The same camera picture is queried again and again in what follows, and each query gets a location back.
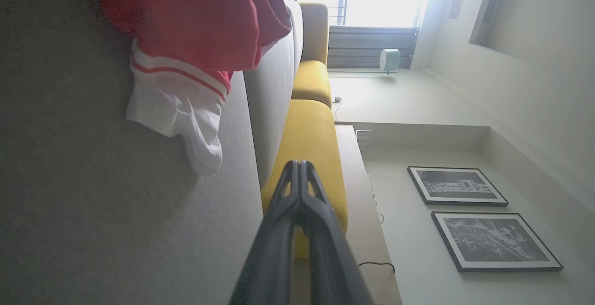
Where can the narrow yellow sofa back cushion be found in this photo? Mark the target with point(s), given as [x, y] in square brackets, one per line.
[311, 82]

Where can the light wooden ledge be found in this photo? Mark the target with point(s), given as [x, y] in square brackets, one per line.
[362, 202]

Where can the medium grey sofa seat cushion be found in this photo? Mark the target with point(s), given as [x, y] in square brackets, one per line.
[272, 109]

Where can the small black framed picture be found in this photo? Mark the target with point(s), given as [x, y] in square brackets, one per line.
[455, 185]

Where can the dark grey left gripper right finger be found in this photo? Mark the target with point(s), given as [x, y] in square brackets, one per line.
[332, 268]

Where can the large grey sofa seat cushion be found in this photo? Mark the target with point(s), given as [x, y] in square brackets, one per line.
[93, 226]

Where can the small grey sofa seat cushion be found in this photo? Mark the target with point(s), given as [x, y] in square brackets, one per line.
[297, 30]

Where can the large black framed picture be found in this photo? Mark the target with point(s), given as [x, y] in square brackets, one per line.
[495, 241]

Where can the white round lamp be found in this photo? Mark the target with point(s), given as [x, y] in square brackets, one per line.
[389, 60]

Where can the large yellow sofa back cushion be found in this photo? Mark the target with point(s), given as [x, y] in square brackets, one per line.
[309, 142]

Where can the red shirt with white sleeves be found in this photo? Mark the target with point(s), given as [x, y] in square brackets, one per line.
[195, 21]

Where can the small white wall charger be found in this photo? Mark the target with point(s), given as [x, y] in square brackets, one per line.
[337, 99]

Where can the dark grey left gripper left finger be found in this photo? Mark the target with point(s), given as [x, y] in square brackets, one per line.
[272, 258]

